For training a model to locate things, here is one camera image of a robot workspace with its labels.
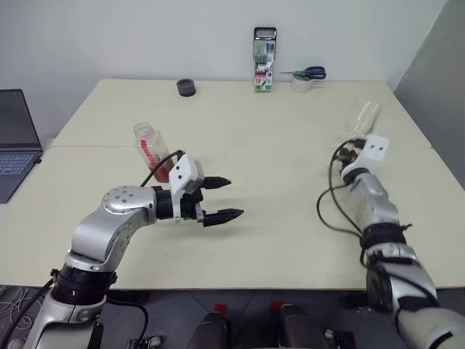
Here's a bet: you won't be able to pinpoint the blue handled scissors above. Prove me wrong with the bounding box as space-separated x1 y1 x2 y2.
278 65 327 81

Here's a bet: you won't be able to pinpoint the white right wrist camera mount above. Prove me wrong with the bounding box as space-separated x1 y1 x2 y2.
343 134 389 176

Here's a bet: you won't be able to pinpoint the grey partition panel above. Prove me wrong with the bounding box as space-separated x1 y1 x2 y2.
394 14 465 161

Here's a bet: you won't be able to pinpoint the white coiled cord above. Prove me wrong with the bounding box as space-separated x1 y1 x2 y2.
0 286 33 328

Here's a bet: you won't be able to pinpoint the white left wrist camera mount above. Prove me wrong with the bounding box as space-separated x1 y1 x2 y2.
169 153 205 224

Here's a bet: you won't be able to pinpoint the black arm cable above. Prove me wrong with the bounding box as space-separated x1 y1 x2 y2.
315 137 370 270
139 149 185 188

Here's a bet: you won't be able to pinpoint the dark grey laptop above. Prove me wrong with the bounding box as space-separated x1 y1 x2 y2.
0 89 44 204

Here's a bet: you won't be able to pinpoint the clear bottle with red contents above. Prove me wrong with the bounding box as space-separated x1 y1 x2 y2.
133 122 179 183

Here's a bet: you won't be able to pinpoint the marker pen pack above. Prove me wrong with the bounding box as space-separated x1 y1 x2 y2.
253 26 279 94

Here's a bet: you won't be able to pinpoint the clear tape roll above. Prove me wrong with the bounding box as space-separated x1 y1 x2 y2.
289 73 314 94

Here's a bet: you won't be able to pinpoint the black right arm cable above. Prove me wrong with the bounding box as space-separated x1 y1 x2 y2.
315 137 370 270

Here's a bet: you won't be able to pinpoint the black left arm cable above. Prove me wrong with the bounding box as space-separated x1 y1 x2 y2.
139 149 185 188

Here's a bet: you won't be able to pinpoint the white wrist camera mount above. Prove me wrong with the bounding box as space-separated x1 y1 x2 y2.
169 153 205 224
343 134 389 176

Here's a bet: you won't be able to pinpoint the dark grey round container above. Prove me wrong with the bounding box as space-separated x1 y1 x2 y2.
177 79 198 98

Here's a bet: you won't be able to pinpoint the thick black floor cable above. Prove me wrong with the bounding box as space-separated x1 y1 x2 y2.
103 300 150 341

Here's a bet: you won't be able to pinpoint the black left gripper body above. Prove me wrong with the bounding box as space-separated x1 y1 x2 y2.
179 188 206 228

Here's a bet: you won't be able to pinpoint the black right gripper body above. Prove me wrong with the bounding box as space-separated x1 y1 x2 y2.
336 140 365 165

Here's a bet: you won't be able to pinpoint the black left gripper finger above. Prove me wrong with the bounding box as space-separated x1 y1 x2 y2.
202 208 245 229
201 175 233 190

